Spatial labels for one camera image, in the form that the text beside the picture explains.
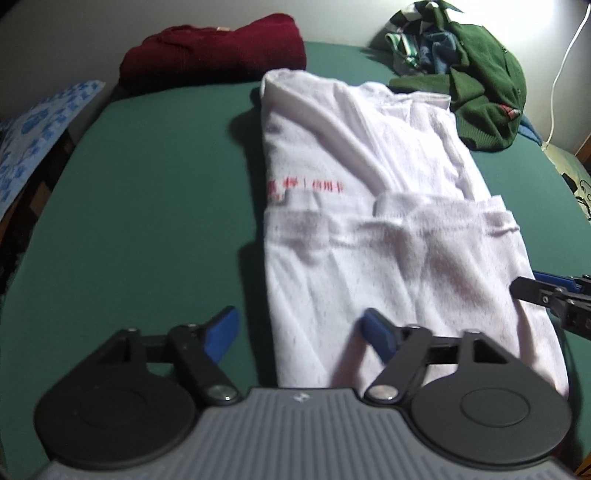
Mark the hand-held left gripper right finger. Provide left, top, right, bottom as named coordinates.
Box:
left=359, top=308, right=509, bottom=404

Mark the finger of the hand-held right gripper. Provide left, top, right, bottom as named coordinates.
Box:
left=510, top=275, right=562, bottom=306
left=534, top=272, right=591, bottom=289

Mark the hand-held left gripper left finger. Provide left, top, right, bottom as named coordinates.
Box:
left=99, top=305, right=241, bottom=407

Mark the white polo shirt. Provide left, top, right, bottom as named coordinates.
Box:
left=259, top=68, right=570, bottom=398

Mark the yellowish bedding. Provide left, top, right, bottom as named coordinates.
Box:
left=544, top=143, right=591, bottom=220

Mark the green felt mat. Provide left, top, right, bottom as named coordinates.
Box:
left=0, top=41, right=591, bottom=476

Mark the blue cloth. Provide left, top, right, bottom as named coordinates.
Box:
left=517, top=115, right=542, bottom=145

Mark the green cardigan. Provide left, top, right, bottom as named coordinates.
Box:
left=389, top=0, right=528, bottom=153

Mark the blue denim garment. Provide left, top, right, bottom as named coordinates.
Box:
left=418, top=28, right=463, bottom=75

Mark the blue patterned towel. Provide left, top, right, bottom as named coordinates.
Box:
left=0, top=79, right=106, bottom=219

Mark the green white striped garment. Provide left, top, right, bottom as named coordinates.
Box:
left=385, top=31, right=422, bottom=66

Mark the dark red sweater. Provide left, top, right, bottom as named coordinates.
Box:
left=119, top=13, right=308, bottom=89

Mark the dark striped garment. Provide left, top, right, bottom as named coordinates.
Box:
left=389, top=1, right=437, bottom=26

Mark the black charger with cable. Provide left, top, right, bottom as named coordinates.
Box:
left=560, top=172, right=591, bottom=209

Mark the white cable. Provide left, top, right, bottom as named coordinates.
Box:
left=544, top=13, right=591, bottom=149

